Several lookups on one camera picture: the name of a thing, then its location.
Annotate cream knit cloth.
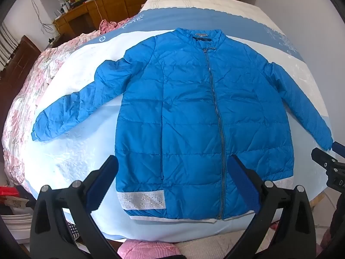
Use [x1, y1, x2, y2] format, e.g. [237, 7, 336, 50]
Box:
[175, 231, 244, 259]

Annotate red bag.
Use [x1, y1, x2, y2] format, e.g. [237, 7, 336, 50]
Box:
[0, 186, 20, 198]

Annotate cream quilted bed sheet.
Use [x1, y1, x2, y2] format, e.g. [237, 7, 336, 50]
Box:
[141, 0, 260, 15]

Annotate wooden desk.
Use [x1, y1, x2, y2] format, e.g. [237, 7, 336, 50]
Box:
[52, 0, 109, 40]

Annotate bottles and clutter on desk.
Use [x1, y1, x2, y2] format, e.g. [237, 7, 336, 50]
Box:
[57, 0, 91, 14]

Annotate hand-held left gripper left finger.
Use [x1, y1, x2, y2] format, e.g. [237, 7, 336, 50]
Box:
[30, 155, 120, 259]

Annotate striped curtain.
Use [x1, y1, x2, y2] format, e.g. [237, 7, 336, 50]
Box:
[0, 22, 17, 69]

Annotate pink floral quilt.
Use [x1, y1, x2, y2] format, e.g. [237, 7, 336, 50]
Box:
[2, 19, 127, 185]

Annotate dark wooden cabinet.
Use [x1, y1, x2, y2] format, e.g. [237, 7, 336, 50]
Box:
[5, 35, 41, 93]

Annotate blue white bedspread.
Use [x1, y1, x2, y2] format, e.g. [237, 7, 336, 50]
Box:
[5, 4, 332, 243]

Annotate blue puffer jacket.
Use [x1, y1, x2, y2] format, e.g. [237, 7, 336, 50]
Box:
[32, 28, 334, 221]

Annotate stack of white trays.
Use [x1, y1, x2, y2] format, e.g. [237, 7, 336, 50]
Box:
[0, 213, 36, 246]

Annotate checkered cloth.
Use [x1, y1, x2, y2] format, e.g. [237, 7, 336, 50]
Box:
[65, 221, 82, 246]

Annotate hanging wall cables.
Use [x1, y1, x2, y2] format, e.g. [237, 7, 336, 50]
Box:
[29, 0, 59, 34]

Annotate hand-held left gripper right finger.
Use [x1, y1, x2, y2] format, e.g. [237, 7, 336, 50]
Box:
[229, 154, 317, 259]

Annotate pink knit cloth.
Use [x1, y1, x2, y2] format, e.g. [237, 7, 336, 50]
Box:
[117, 241, 184, 259]

